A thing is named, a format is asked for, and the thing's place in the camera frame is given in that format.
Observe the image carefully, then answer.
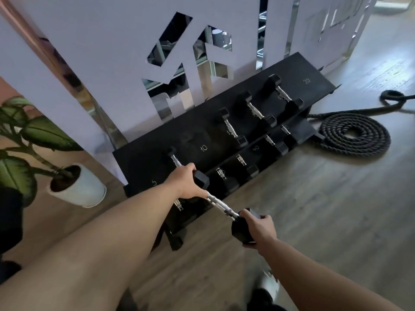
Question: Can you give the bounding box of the person's left hand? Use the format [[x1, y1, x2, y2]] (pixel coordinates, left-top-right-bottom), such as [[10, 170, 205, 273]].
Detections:
[[162, 163, 209, 200]]

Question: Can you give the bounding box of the person's right forearm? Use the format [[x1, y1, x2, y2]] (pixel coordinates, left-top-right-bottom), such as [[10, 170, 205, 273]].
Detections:
[[259, 238, 404, 311]]

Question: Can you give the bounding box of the coiled black battle rope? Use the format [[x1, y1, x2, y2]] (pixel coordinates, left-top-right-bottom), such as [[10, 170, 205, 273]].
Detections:
[[306, 90, 415, 160]]

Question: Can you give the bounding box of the large black hex dumbbell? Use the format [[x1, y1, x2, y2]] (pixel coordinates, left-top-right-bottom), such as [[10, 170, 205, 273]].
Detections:
[[280, 124, 303, 149], [235, 154, 260, 182], [264, 134, 290, 156], [169, 198, 195, 217], [215, 167, 240, 193]]

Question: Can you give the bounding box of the person's black shoe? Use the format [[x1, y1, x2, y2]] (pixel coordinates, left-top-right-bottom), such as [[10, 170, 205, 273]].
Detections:
[[246, 288, 288, 311]]

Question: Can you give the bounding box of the black hex dumbbell chrome handle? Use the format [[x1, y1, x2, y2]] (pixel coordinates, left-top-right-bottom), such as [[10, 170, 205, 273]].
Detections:
[[192, 171, 260, 246]]

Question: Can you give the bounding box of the white cutout partition panel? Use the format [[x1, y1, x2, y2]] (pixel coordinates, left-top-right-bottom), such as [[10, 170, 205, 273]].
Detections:
[[0, 0, 380, 186]]

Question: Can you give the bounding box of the green leafy houseplant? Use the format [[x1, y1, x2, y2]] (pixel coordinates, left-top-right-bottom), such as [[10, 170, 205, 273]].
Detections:
[[0, 96, 85, 208]]

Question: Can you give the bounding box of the white plant pot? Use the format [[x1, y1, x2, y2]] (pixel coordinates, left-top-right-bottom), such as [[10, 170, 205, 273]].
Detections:
[[47, 163, 107, 208]]

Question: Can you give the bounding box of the person's right hand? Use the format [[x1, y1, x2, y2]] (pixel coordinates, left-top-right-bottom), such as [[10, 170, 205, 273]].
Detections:
[[239, 210, 279, 248]]

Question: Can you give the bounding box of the black two-tier dumbbell rack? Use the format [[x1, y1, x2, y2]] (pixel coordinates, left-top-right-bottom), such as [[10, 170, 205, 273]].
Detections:
[[112, 52, 343, 253]]

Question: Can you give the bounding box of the small black hex dumbbell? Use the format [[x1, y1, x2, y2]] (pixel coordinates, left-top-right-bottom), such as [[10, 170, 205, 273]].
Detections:
[[168, 146, 187, 169]]

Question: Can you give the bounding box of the person's left forearm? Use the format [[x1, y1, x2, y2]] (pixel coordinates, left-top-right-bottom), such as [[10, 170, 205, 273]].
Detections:
[[0, 184, 170, 311]]

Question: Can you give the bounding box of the black garment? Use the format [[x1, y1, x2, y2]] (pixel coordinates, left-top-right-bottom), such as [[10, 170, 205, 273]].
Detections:
[[0, 187, 24, 284]]

